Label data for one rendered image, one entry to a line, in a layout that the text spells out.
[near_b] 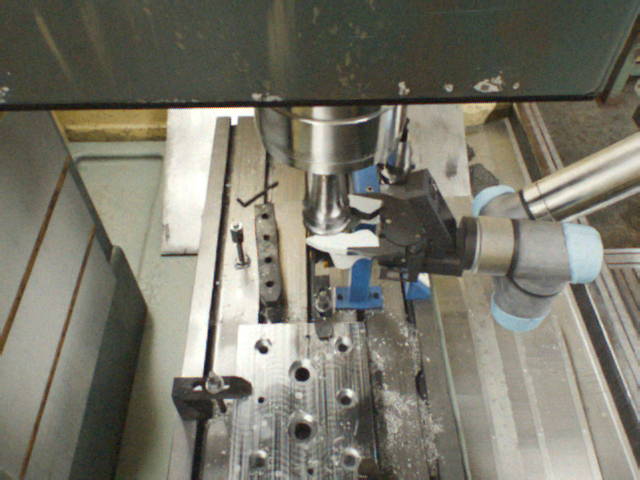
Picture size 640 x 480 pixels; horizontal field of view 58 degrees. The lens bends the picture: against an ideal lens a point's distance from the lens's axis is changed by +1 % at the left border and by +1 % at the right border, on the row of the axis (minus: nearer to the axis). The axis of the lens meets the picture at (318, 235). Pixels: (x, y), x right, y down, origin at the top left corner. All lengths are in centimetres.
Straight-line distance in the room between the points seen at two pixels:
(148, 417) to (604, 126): 262
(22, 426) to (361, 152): 63
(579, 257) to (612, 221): 205
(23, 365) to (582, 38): 79
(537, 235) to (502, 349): 64
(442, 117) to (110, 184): 107
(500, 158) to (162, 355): 117
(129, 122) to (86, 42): 157
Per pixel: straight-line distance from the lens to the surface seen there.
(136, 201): 188
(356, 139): 54
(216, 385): 97
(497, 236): 74
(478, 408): 129
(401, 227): 72
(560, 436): 136
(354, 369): 102
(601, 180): 88
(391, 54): 43
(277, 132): 55
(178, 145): 176
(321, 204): 69
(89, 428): 123
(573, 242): 76
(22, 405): 93
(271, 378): 101
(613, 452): 144
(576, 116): 329
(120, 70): 45
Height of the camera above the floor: 190
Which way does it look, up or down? 51 degrees down
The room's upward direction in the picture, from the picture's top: straight up
